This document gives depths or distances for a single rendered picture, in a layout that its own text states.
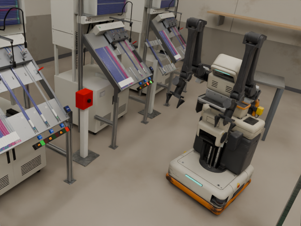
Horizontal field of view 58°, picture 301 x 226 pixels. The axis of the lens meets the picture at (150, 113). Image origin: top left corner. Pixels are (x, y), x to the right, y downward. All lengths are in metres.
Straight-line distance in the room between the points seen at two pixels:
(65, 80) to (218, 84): 1.89
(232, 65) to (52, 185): 1.90
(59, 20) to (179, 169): 1.99
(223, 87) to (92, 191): 1.51
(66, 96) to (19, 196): 1.30
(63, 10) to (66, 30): 0.19
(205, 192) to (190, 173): 0.21
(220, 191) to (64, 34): 2.25
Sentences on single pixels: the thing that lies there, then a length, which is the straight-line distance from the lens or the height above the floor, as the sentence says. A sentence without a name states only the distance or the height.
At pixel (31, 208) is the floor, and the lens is 2.61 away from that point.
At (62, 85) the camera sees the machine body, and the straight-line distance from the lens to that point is 3.43.
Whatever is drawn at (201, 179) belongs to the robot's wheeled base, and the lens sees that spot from 2.55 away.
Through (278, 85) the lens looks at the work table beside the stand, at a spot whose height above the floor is 0.80.
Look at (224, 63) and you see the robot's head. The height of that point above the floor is 1.34.
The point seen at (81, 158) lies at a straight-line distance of 3.03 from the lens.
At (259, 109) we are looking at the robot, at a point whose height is 0.90.
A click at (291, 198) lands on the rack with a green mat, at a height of 0.71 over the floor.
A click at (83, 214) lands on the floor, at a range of 2.50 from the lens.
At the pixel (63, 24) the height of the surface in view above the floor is 1.25.
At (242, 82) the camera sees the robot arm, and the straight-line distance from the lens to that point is 1.82.
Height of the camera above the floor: 1.88
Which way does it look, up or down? 28 degrees down
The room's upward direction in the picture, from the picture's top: 8 degrees clockwise
